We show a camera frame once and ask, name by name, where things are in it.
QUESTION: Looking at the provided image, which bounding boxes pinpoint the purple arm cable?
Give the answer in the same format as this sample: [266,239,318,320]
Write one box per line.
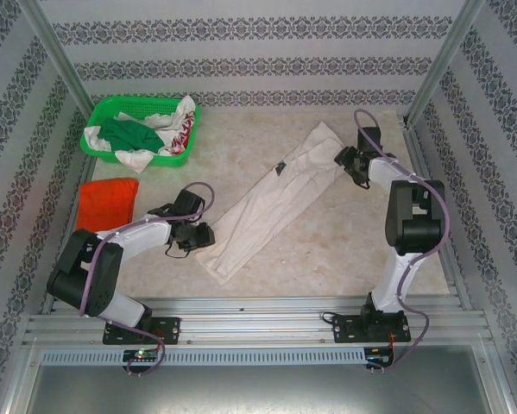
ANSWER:
[79,181,218,380]
[353,110,453,374]

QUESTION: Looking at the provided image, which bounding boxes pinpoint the right circuit board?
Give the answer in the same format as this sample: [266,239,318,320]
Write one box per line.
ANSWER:
[367,347,396,367]

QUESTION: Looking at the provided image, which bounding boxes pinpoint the clothes pile in basket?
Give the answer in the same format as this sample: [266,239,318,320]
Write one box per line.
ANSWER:
[83,110,177,174]

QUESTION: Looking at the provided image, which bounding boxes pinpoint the white t-shirt with red print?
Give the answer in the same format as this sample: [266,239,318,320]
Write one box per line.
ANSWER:
[156,95,198,157]

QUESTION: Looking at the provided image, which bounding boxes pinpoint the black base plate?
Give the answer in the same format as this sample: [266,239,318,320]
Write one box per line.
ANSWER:
[102,317,181,346]
[331,312,411,345]

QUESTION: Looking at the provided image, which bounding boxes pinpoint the aluminium frame post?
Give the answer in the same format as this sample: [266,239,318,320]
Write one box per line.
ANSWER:
[22,0,96,124]
[406,0,487,126]

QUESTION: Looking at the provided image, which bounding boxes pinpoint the left circuit board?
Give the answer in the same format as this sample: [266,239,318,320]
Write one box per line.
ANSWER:
[123,348,161,362]

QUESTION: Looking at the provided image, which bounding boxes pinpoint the aluminium side rail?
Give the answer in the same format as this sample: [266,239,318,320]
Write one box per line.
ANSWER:
[402,116,475,311]

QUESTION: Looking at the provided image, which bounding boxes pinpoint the orange folded t-shirt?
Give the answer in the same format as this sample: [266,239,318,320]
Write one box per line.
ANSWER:
[75,178,140,234]

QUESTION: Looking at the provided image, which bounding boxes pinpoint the slotted grey cable duct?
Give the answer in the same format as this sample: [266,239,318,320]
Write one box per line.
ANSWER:
[40,348,367,366]

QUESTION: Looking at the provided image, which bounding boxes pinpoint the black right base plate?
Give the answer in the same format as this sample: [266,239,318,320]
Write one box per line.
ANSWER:
[331,312,411,345]

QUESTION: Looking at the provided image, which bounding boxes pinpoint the cream white t-shirt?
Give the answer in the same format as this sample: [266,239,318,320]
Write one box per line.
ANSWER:
[193,122,345,286]

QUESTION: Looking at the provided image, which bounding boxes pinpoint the aluminium rail frame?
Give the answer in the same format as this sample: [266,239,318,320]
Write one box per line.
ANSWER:
[22,295,495,346]

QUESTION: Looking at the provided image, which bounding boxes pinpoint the grey metal panel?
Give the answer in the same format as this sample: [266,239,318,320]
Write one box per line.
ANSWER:
[7,340,516,414]

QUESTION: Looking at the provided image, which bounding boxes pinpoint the circuit board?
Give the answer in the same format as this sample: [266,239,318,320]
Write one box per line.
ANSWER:
[123,348,161,362]
[367,347,396,367]

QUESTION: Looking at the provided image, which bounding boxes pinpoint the green plastic basket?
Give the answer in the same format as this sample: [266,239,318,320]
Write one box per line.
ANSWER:
[79,96,201,167]

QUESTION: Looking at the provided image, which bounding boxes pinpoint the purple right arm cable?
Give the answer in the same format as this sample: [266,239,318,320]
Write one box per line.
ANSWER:
[353,110,453,374]

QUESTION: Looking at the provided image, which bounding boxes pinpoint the green t-shirt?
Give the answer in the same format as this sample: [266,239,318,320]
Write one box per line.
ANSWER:
[97,118,164,153]

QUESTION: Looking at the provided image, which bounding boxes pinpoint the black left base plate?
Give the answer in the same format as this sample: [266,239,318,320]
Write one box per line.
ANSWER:
[102,317,181,346]

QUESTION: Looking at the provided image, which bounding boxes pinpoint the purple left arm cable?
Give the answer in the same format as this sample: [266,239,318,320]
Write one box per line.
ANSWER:
[79,181,218,380]

